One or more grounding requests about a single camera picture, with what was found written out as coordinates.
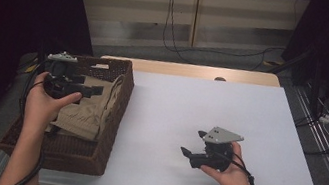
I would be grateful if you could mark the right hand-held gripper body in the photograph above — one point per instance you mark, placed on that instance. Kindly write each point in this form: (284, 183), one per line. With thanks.
(217, 158)

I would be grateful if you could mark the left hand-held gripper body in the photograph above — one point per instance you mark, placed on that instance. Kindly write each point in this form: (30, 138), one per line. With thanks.
(58, 86)

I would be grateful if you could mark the khaki pants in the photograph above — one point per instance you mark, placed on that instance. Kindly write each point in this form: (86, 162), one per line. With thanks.
(87, 116)

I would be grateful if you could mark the brown wicker basket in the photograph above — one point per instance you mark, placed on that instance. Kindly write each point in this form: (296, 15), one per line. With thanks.
(112, 131)

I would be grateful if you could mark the person's right hand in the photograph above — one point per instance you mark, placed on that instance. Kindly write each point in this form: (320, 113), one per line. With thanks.
(234, 180)

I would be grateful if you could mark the person's left hand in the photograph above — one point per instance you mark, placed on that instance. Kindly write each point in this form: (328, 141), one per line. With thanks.
(39, 108)

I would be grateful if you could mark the white table cover sheet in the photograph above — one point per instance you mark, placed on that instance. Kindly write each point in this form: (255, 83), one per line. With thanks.
(183, 109)

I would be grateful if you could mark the small dark round knob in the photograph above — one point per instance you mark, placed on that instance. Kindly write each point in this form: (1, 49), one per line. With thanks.
(220, 79)

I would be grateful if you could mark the white power plug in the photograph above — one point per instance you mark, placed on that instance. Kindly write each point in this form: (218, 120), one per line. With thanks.
(325, 118)

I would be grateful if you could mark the beige cabinet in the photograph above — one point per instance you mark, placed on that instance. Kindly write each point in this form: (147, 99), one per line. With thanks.
(242, 21)

